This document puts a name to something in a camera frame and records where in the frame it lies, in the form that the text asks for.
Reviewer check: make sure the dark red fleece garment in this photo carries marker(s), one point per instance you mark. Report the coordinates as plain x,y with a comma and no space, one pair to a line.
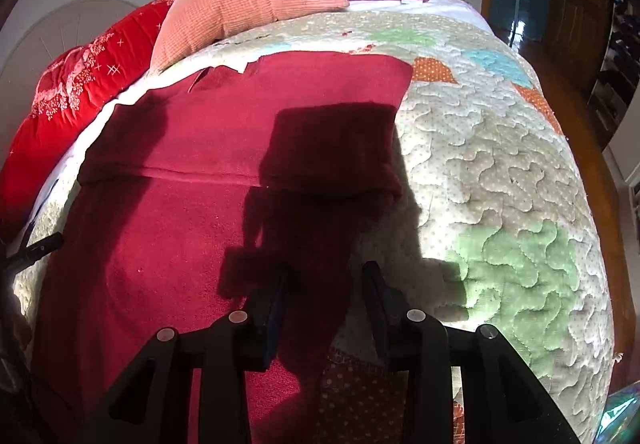
200,204

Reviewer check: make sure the shelf with dark items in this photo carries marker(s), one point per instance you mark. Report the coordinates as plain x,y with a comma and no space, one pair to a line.
617,74

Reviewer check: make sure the patchwork quilted bedspread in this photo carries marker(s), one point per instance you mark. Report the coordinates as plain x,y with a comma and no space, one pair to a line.
500,164

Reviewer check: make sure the white bedsheet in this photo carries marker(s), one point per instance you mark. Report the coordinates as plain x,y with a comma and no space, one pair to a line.
450,6

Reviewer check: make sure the red floral blanket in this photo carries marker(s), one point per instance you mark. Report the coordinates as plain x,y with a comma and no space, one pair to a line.
65,89

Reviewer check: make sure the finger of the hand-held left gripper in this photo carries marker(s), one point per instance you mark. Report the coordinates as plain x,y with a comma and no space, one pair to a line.
37,250

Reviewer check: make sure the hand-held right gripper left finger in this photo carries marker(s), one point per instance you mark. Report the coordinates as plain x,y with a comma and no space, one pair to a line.
275,319

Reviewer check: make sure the grey arched headboard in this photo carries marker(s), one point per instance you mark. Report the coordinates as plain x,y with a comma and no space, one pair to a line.
60,31

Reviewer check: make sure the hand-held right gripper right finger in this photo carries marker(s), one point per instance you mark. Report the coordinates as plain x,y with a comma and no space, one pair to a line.
382,324

